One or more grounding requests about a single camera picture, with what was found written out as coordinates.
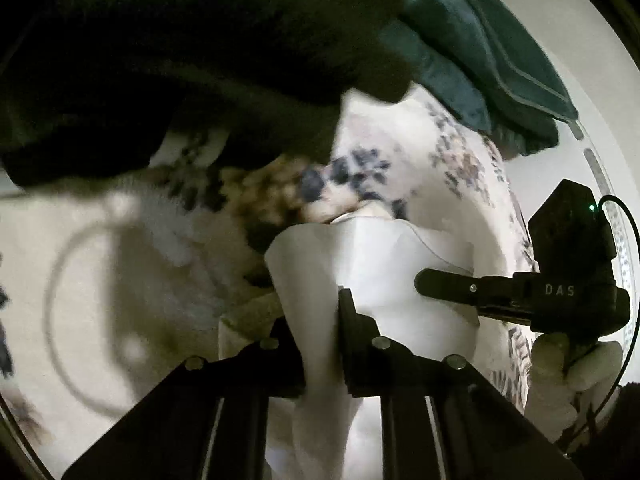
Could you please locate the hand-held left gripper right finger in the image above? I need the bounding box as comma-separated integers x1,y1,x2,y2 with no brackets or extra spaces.
339,286,584,480

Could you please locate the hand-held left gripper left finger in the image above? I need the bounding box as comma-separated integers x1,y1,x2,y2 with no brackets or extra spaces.
62,316,307,480

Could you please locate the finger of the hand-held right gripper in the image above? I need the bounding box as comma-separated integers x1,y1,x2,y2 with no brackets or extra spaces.
415,268,532,322

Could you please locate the small white garment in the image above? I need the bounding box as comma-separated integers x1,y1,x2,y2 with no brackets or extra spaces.
264,217,482,480

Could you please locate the person's right hand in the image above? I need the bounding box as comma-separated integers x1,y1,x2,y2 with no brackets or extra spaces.
524,332,624,442

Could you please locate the white floral bedsheet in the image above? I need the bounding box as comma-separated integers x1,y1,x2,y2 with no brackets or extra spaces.
0,85,540,466

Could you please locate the leopard print cloth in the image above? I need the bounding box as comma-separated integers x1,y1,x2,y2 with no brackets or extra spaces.
150,152,328,261

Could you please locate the teal garment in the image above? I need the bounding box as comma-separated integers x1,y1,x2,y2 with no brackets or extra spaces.
379,0,580,157

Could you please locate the dark cloth pile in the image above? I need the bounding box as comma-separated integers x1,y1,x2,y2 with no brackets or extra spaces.
0,0,417,192

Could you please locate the black cable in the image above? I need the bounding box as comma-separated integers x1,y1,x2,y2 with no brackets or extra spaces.
597,194,640,391

